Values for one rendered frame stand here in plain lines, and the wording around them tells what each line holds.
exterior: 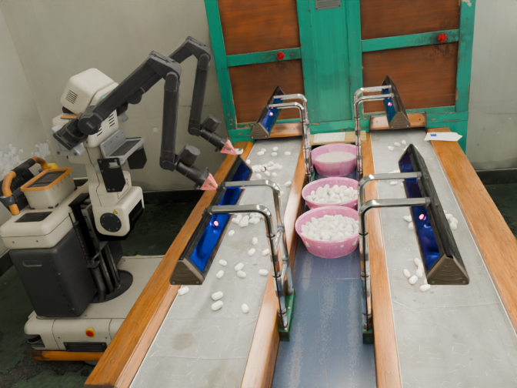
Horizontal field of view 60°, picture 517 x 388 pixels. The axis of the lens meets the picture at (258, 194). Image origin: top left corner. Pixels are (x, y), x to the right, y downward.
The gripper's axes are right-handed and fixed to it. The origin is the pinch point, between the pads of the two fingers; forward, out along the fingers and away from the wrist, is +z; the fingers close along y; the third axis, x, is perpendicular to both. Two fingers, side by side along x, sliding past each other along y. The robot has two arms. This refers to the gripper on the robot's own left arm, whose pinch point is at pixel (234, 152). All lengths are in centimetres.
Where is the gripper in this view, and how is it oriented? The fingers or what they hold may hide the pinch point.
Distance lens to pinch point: 233.3
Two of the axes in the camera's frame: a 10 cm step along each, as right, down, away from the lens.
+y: 1.7, -4.5, 8.8
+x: -5.5, 6.9, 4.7
